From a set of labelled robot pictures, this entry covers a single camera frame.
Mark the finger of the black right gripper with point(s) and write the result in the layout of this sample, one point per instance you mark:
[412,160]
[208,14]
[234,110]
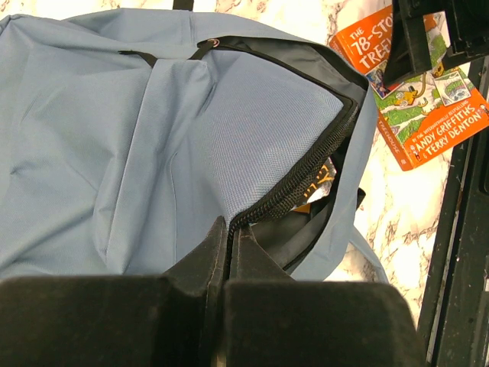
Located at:
[467,22]
[409,50]

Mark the blue fabric backpack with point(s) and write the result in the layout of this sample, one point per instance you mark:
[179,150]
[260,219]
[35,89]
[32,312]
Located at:
[126,133]

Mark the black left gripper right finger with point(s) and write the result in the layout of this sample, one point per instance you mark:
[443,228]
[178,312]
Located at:
[272,320]

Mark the aluminium mounting rail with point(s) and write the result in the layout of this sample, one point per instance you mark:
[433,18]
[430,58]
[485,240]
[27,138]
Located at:
[453,320]

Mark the orange treehouse book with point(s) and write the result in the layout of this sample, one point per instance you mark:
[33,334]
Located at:
[425,115]

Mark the black treehouse book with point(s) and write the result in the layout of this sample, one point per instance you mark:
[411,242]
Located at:
[319,188]

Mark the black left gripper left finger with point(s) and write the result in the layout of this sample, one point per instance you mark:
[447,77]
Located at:
[166,319]

